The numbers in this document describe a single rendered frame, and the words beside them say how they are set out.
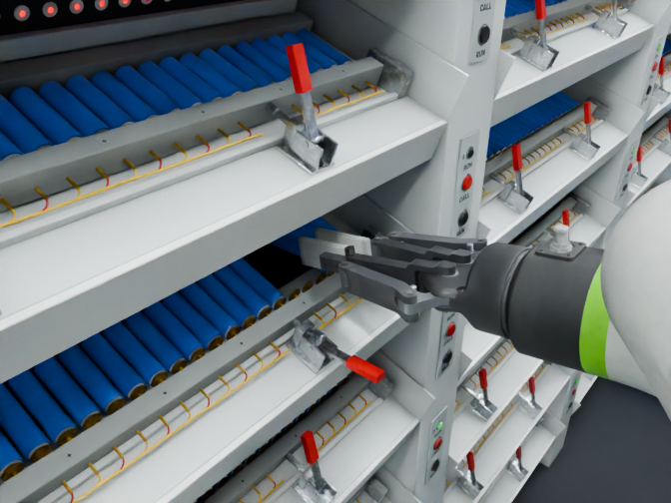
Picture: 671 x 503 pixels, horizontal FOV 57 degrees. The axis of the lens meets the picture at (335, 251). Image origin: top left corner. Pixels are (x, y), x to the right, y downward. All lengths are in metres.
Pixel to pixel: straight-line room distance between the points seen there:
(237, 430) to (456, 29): 0.40
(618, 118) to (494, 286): 0.86
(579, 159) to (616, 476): 0.97
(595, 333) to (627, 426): 1.54
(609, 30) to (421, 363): 0.60
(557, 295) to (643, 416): 1.59
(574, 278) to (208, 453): 0.31
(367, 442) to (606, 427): 1.25
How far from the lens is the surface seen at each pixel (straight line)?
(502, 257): 0.50
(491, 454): 1.34
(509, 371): 1.23
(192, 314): 0.58
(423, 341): 0.76
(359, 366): 0.55
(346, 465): 0.77
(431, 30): 0.62
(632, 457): 1.90
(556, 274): 0.47
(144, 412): 0.51
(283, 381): 0.57
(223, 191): 0.45
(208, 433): 0.53
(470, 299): 0.50
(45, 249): 0.39
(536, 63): 0.85
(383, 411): 0.82
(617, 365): 0.46
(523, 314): 0.47
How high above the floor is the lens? 1.29
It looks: 29 degrees down
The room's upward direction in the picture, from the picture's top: straight up
